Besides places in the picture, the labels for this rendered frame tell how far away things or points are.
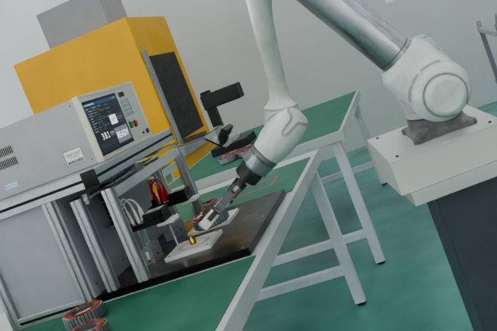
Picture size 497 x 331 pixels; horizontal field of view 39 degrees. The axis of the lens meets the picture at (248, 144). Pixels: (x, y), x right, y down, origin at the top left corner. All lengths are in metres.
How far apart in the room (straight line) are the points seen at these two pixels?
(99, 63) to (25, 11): 2.52
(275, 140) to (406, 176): 0.37
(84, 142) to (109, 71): 3.82
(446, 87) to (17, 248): 1.26
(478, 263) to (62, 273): 1.18
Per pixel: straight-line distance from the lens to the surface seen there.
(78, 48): 5.98
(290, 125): 1.94
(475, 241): 2.07
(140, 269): 1.99
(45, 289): 2.13
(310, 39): 7.32
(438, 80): 1.72
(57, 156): 2.13
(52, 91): 6.13
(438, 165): 1.93
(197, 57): 7.56
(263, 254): 1.86
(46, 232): 2.07
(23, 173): 2.20
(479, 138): 1.95
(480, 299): 2.12
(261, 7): 1.92
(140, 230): 2.17
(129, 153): 2.18
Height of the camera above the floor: 1.22
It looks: 6 degrees down
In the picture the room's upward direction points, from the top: 21 degrees counter-clockwise
